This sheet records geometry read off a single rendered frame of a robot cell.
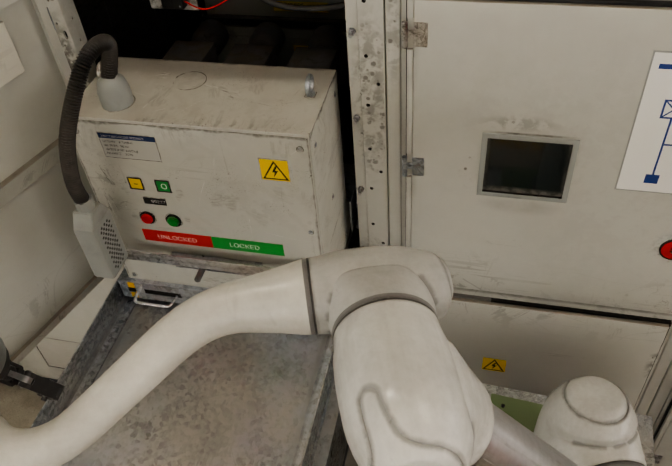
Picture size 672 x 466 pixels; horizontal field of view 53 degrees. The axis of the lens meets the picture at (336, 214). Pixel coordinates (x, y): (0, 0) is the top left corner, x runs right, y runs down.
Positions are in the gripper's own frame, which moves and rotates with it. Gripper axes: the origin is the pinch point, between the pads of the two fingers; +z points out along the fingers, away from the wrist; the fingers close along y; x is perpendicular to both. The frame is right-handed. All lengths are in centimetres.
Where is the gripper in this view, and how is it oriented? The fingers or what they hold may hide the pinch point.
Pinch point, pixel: (14, 376)
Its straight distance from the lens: 132.1
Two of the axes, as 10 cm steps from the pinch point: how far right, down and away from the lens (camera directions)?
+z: -1.6, 3.4, 9.3
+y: -9.3, -3.6, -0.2
